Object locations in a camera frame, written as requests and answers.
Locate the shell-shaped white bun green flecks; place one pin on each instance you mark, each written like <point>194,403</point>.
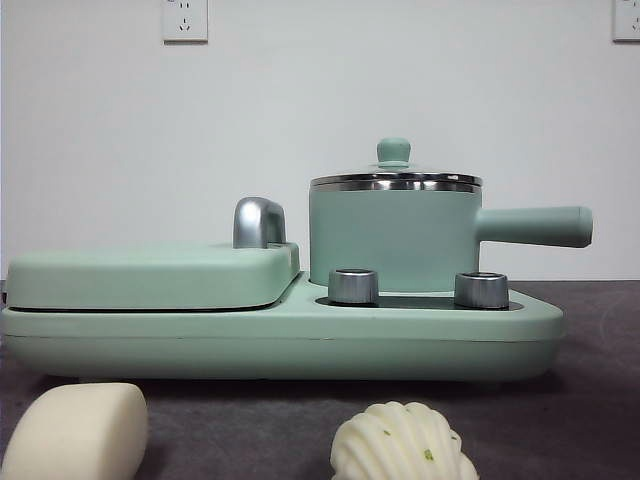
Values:
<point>400,445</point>

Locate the glass pot lid green knob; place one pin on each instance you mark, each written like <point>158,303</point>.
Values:
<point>393,152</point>

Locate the white wall socket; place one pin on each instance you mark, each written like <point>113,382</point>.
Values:
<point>185,22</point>
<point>627,20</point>

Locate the smooth white steamed bun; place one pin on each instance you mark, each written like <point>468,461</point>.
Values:
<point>75,435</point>

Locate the green breakfast machine base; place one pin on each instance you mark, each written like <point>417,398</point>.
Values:
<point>300,345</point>

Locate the green griddle cover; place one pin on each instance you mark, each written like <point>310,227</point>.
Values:
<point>150,275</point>

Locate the silver control knob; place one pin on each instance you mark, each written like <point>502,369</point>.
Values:
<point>352,287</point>
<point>481,291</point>

